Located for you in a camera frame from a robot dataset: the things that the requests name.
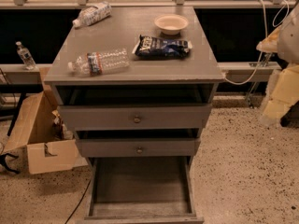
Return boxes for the blue chip bag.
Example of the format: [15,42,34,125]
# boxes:
[133,35,192,58]

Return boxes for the grey top drawer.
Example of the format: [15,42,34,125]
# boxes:
[58,105,211,131]

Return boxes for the black floor cable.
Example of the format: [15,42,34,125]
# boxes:
[64,177,93,224]

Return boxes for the clear plastic water bottle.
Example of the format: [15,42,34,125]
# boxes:
[67,49,129,76]

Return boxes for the metal tripod stand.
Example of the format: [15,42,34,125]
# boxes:
[245,53,273,108]

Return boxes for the white ceramic bowl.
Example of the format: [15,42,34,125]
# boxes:
[154,14,189,35]

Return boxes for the grey open bottom drawer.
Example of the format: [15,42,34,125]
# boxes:
[76,157,204,224]

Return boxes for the grey wooden drawer cabinet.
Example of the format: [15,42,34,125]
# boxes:
[45,7,223,224]

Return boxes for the grey middle drawer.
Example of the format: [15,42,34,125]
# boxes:
[76,129,200,158]

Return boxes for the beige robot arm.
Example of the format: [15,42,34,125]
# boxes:
[256,4,299,64]

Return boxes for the open cardboard box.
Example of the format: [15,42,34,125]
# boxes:
[3,66,89,175]

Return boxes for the small upright water bottle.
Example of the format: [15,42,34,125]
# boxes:
[16,41,36,70]

